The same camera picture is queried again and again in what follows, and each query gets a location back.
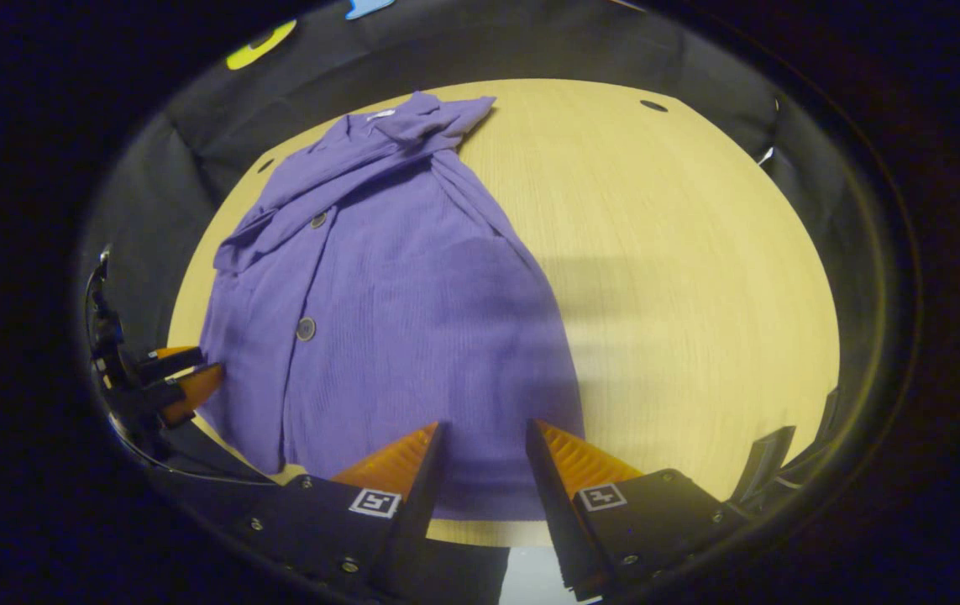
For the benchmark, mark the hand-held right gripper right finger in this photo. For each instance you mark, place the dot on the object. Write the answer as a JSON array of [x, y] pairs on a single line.
[[555, 521]]

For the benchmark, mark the black backdrop cloth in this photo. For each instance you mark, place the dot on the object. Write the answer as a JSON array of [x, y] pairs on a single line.
[[530, 50]]

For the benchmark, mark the purple knit cardigan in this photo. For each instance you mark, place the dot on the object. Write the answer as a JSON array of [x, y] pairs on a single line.
[[404, 336]]

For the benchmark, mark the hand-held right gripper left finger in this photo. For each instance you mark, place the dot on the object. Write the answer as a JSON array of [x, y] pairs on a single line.
[[417, 521]]

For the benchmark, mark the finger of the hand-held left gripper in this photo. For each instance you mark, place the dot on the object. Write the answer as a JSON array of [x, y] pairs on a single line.
[[190, 393], [173, 361]]

